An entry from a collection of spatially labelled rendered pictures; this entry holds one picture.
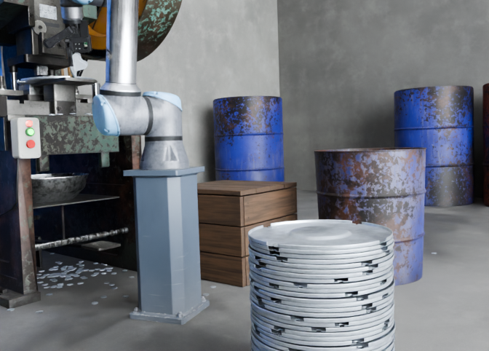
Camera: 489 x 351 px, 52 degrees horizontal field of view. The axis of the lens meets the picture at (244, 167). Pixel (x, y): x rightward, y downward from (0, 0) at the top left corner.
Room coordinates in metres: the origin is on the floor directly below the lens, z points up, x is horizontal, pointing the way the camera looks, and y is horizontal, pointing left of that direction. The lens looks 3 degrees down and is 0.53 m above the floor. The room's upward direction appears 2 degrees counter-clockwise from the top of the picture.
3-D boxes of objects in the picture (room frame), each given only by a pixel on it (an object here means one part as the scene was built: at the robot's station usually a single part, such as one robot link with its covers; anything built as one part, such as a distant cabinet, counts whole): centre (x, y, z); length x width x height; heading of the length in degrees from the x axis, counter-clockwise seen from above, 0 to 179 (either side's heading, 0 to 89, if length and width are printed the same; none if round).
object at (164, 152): (1.54, 0.25, 0.50); 0.15 x 0.15 x 0.10
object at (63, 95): (1.95, 0.69, 0.72); 0.25 x 0.14 x 0.14; 50
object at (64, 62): (2.07, 0.83, 0.86); 0.20 x 0.16 x 0.05; 140
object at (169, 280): (1.54, 0.25, 0.23); 0.19 x 0.19 x 0.45; 69
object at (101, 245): (1.98, 0.72, 0.14); 0.59 x 0.10 x 0.05; 50
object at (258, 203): (2.03, 0.06, 0.18); 0.40 x 0.38 x 0.35; 52
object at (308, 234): (1.01, -0.15, 0.33); 0.29 x 0.29 x 0.01
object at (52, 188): (2.06, 0.83, 0.36); 0.34 x 0.34 x 0.10
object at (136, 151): (2.36, 0.76, 0.45); 0.92 x 0.12 x 0.90; 50
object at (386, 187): (1.91, -0.48, 0.24); 0.42 x 0.42 x 0.48
